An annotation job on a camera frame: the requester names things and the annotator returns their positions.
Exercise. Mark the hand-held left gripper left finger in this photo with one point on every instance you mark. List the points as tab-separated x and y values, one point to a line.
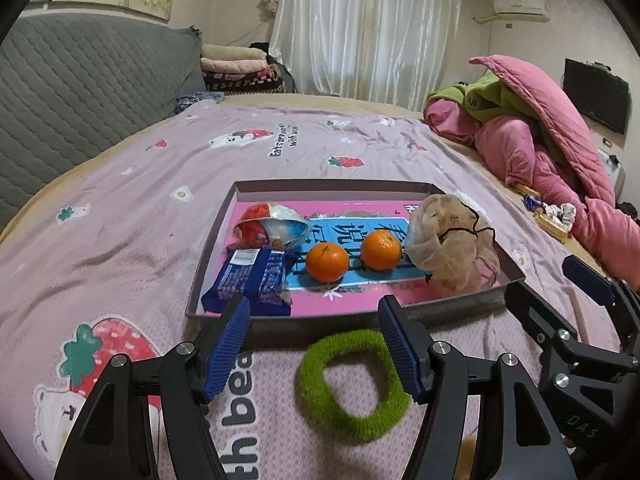
227	347

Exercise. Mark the red white snack bag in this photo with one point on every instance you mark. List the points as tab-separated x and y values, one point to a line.
270	225

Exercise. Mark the white curtain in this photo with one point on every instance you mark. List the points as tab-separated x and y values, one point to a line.
365	25

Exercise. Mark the small basket of snacks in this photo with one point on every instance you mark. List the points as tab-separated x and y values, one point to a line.
552	215

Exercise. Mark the shallow grey tray box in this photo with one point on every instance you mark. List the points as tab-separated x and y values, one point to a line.
350	305

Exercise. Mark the blue pink picture book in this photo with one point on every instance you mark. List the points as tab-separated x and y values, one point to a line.
350	230

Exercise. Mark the stack of folded blankets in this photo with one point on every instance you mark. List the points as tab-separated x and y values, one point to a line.
235	67

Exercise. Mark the orange mandarin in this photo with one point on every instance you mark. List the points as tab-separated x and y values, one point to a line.
327	262
381	250

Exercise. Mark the grey quilted headboard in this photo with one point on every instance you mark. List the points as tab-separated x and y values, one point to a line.
75	90

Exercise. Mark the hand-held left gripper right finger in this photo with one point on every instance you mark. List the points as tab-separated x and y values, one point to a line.
397	350

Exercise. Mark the green fuzzy hair scrunchie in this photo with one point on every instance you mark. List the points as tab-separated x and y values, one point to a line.
320	360

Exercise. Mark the black television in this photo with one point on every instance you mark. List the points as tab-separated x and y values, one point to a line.
595	92

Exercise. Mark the beige mesh scrunchie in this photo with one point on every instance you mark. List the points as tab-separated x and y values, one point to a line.
445	240

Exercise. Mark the green blanket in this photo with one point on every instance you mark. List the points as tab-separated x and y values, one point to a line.
485	100

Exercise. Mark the white box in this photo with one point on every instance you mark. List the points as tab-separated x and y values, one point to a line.
612	172

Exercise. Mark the pink printed bed sheet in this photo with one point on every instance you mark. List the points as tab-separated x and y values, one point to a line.
150	200

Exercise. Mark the white air conditioner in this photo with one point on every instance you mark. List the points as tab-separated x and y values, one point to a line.
520	7

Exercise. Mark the pink quilt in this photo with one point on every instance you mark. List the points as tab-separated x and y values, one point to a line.
540	125

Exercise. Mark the blue snack packet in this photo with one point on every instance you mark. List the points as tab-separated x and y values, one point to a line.
250	280

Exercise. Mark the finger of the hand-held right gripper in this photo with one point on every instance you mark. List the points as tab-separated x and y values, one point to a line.
587	276
537	315

